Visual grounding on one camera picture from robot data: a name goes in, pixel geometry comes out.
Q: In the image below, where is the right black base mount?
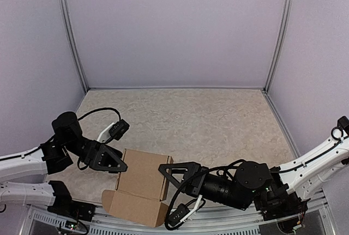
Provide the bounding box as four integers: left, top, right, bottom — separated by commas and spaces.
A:
261, 200, 309, 221

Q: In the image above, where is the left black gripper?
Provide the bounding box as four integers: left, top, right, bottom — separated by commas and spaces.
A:
65, 136, 136, 173

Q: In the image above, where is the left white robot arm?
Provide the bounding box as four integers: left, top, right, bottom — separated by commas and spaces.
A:
1, 111, 130, 216

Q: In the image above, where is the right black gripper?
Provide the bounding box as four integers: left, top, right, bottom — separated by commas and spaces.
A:
158, 163, 251, 213

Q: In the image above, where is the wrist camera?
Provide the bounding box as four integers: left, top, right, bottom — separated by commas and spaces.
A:
97, 119, 130, 144
166, 195, 206, 229

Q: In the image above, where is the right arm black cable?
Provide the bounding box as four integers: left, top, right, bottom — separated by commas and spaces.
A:
164, 165, 240, 231

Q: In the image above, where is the aluminium corner post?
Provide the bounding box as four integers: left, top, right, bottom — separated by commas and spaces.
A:
263, 0, 293, 95
59, 0, 89, 94

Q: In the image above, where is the back aluminium floor rail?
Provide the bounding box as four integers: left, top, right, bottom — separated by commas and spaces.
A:
88, 86, 264, 91

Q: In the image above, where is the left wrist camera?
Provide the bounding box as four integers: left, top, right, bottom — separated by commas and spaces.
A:
97, 119, 130, 144

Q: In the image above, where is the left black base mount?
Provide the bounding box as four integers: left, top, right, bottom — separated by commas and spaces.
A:
47, 180, 96, 221

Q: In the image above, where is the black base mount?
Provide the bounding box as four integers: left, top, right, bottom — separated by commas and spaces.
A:
261, 200, 309, 221
47, 180, 96, 221

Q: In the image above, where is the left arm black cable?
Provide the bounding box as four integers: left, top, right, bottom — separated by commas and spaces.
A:
76, 107, 122, 170

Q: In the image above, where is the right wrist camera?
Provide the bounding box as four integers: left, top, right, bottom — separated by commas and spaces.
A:
166, 195, 206, 229

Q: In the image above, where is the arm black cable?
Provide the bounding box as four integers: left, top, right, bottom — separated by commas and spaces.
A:
164, 165, 240, 231
76, 107, 122, 170

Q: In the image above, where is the right aluminium corner post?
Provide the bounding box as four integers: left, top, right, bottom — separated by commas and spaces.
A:
263, 0, 293, 95

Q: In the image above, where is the front aluminium frame rail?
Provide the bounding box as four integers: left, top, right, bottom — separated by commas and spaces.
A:
19, 190, 338, 234

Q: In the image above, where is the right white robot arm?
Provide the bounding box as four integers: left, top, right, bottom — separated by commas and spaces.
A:
159, 116, 348, 218

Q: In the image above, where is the left aluminium corner post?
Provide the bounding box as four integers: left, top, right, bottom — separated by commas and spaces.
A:
59, 0, 89, 94

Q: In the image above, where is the brown cardboard box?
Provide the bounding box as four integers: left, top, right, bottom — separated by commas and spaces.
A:
101, 149, 173, 227

